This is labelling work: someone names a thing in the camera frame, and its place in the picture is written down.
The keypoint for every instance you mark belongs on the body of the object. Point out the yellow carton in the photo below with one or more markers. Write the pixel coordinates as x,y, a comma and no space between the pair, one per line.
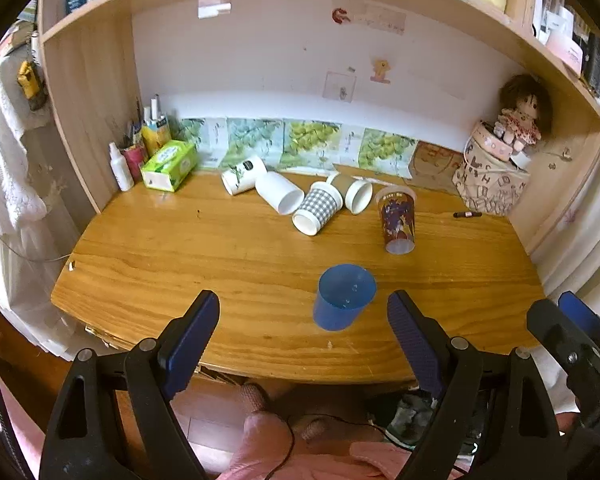
156,136

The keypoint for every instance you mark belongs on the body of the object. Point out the green leaf picture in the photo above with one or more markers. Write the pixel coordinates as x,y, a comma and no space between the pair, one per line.
386,152
310,141
252,137
202,135

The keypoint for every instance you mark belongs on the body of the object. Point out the brown picture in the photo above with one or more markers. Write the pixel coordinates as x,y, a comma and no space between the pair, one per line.
436,165

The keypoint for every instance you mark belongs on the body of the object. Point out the yellow toy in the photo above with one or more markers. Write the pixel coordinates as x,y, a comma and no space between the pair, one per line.
30,81

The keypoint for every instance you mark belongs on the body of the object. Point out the black box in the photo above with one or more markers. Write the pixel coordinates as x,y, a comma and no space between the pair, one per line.
597,66

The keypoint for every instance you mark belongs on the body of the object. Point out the yellow bear sticker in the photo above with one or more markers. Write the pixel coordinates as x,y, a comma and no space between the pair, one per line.
381,70

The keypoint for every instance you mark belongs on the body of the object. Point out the pink round box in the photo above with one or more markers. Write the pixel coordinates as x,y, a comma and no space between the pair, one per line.
491,141

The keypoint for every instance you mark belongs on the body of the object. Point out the blue plastic cup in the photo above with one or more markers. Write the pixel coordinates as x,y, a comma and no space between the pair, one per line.
341,305

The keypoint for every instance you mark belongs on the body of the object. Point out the person's pink pants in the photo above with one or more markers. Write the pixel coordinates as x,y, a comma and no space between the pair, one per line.
300,460

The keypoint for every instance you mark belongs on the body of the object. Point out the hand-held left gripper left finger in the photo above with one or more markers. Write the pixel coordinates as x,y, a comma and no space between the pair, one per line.
192,340

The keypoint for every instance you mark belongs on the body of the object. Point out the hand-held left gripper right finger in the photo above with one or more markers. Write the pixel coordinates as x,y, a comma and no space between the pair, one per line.
414,340

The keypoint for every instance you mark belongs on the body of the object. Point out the purple printed cup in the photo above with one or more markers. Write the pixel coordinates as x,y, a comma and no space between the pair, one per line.
398,220

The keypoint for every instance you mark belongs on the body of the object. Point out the green tissue box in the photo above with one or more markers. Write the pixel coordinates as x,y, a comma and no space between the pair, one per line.
170,165

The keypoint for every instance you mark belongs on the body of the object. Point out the rag doll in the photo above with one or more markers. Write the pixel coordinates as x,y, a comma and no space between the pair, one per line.
522,107

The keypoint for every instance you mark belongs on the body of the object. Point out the white lace cloth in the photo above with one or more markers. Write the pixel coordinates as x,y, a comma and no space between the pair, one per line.
10,170

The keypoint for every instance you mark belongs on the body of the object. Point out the wooden shelf unit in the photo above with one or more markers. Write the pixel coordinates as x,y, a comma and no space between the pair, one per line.
85,110

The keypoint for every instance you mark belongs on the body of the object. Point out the dark pen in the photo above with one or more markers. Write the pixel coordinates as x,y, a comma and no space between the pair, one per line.
467,215

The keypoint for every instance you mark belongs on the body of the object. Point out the letter patterned storage box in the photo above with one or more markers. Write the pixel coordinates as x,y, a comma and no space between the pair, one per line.
490,182

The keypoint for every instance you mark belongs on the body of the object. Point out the white leaf print cup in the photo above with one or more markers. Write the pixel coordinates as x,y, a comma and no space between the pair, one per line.
242,175

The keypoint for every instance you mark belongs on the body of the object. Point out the red pen holder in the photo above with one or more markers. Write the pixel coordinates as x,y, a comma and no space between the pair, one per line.
134,161

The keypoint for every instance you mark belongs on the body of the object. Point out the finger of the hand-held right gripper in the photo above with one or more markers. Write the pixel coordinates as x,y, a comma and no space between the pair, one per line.
555,327
579,311

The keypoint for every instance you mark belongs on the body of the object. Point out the small paper drawing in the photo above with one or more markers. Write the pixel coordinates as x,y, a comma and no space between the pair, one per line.
340,86

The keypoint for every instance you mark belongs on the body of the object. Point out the red wall sticker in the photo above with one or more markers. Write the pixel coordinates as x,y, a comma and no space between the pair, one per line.
340,16

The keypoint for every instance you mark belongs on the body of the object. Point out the brown paper cup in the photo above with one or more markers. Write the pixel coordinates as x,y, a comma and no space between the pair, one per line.
354,191

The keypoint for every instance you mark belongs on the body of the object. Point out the white spray bottle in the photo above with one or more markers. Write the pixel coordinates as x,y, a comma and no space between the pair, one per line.
120,169

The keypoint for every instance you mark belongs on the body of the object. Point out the white box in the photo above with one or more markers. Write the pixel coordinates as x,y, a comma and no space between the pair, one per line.
555,16

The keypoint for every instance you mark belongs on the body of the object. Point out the grey checkered cup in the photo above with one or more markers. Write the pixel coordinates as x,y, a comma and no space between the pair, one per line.
319,207

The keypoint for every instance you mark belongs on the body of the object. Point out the plain white cup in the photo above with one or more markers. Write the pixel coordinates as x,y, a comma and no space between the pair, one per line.
279,191

